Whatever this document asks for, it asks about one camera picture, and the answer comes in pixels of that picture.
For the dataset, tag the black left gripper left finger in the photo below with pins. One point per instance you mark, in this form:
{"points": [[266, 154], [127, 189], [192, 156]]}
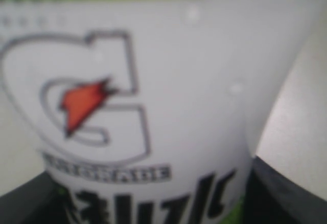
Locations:
{"points": [[36, 201]]}

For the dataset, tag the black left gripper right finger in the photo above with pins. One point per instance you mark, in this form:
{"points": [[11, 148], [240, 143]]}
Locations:
{"points": [[270, 197]]}

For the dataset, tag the clear plastic drink bottle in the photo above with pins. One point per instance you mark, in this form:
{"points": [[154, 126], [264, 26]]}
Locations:
{"points": [[148, 111]]}

